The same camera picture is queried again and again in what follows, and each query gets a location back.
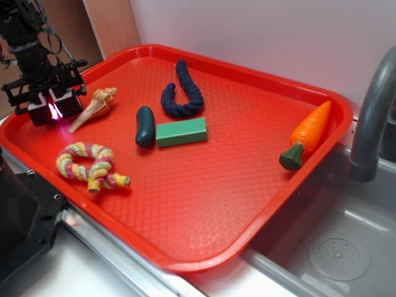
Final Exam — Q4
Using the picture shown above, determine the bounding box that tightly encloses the green rectangular block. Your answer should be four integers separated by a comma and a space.
156, 118, 208, 148

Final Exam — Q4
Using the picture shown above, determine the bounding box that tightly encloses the orange toy carrot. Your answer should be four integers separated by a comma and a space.
279, 101, 332, 171

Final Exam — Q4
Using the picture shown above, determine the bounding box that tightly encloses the dark green toy cucumber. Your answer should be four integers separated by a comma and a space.
135, 106, 155, 147

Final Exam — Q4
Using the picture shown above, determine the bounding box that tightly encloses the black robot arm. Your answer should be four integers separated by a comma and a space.
1, 1, 87, 126

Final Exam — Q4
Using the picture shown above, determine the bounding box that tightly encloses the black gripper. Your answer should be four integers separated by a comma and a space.
1, 59, 88, 127

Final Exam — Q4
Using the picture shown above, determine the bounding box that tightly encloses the tan conch seashell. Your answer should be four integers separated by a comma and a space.
68, 87, 118, 133

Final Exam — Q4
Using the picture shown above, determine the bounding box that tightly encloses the grey faucet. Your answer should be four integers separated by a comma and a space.
348, 47, 395, 183

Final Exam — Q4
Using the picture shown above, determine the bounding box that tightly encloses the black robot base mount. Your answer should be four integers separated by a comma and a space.
1, 150, 65, 286

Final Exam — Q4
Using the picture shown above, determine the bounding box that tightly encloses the red plastic tray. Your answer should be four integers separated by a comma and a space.
1, 45, 353, 273

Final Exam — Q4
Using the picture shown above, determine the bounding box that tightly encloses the multicolour knotted rope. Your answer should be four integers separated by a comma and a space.
56, 142, 131, 194

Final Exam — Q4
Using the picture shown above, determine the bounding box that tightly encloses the grey sink basin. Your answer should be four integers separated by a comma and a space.
242, 126, 395, 296

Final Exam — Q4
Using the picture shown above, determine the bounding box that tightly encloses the dark blue rope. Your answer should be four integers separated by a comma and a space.
160, 59, 205, 119

